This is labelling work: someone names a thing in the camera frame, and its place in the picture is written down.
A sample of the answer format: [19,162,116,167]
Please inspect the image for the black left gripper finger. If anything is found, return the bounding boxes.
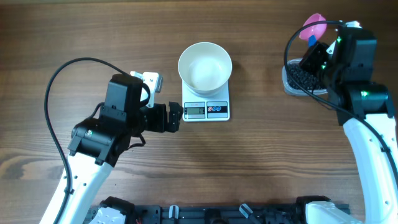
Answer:
[172,103,183,131]
[168,102,177,133]

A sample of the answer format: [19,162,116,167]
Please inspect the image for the white kitchen scale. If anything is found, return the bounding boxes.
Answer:
[182,83,230,122]

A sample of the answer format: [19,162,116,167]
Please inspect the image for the pink scoop with blue handle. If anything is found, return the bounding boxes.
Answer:
[299,13,327,47]

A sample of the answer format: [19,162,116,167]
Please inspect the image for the white bowl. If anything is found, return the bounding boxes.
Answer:
[177,42,233,96]

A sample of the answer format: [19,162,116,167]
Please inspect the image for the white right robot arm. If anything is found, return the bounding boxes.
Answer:
[302,26,397,223]

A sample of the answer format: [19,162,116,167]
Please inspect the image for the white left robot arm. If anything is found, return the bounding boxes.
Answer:
[41,74,183,223]

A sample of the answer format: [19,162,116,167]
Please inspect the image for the clear plastic bean container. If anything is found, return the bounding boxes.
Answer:
[282,58,327,96]

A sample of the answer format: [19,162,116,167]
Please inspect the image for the black beans in container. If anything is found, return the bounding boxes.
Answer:
[287,63,325,91]

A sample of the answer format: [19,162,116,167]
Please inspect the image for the black right camera cable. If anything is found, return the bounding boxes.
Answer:
[283,20,398,178]

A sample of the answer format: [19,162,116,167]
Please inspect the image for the black camera cable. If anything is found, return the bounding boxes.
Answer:
[283,20,398,178]
[44,57,131,224]

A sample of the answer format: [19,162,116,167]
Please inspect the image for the black left camera cable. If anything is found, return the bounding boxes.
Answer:
[44,57,131,224]

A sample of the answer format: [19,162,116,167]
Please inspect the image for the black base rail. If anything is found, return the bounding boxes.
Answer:
[83,195,351,224]

